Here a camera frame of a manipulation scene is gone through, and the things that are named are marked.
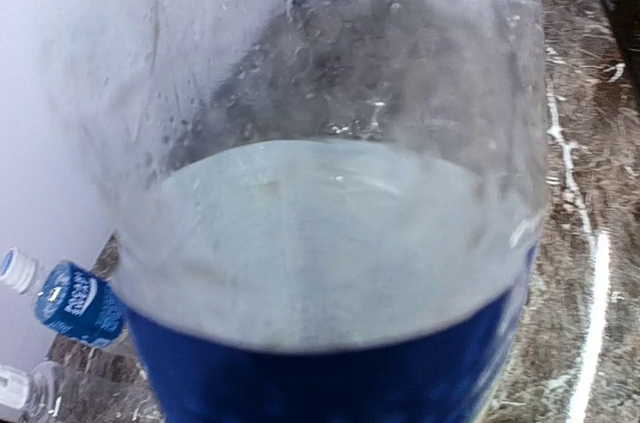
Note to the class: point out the clear bottle white cap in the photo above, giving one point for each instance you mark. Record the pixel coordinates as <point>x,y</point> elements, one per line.
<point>51,392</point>

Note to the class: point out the Pepsi bottle blue label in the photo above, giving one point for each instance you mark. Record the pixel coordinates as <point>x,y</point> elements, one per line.
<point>326,210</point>

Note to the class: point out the Pocari Sweat bottle blue label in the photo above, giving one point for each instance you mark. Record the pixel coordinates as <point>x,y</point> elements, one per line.
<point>67,299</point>

